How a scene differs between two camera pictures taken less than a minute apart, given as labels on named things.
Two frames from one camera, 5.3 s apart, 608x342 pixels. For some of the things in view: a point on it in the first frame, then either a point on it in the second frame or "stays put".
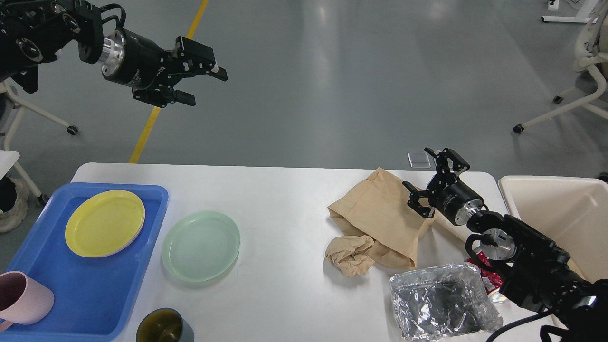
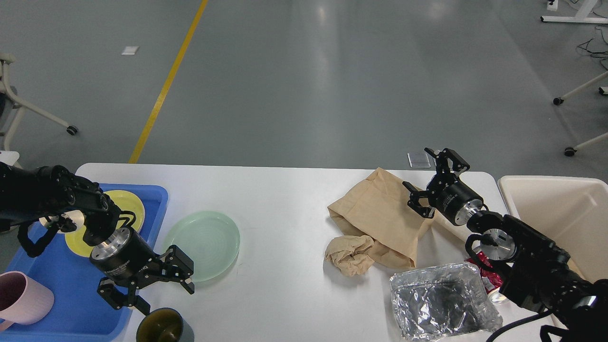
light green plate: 200,246 stays put
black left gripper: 130,59 -> 125,256
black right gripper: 447,196 stays put
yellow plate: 102,225 stays put
